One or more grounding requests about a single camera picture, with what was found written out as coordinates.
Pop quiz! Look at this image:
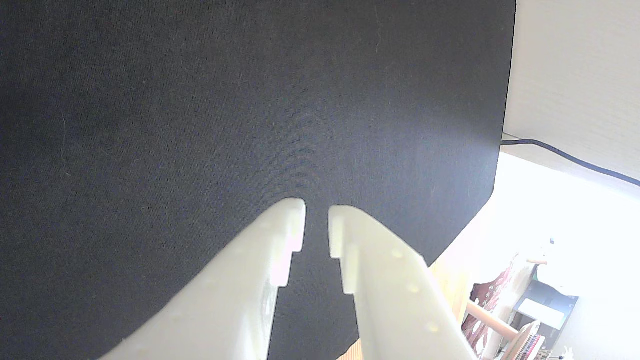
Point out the thin black cable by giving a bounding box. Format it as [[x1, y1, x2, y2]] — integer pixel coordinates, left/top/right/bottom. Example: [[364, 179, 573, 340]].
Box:
[[501, 138, 640, 187]]

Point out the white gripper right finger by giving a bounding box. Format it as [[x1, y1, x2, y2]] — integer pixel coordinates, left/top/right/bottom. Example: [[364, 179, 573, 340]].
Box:
[[327, 204, 479, 360]]

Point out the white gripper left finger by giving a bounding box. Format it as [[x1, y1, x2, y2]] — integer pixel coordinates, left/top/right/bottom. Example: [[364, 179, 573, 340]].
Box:
[[100, 198, 307, 360]]

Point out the wooden pole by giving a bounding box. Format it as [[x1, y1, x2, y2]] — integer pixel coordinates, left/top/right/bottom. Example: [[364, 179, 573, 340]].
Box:
[[466, 300, 519, 339]]

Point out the stack of books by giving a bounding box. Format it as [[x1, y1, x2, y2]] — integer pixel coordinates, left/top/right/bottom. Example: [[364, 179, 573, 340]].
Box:
[[499, 321, 553, 360]]

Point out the black cloth desk mat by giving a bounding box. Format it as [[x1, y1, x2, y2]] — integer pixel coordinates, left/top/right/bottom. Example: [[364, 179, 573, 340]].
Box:
[[0, 0, 517, 360]]

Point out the red patterned cloth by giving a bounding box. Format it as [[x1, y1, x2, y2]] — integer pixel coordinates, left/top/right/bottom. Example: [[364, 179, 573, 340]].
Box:
[[461, 254, 522, 348]]

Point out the dark box with white label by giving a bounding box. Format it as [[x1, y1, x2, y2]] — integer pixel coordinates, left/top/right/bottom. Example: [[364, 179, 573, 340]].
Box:
[[509, 279, 581, 351]]

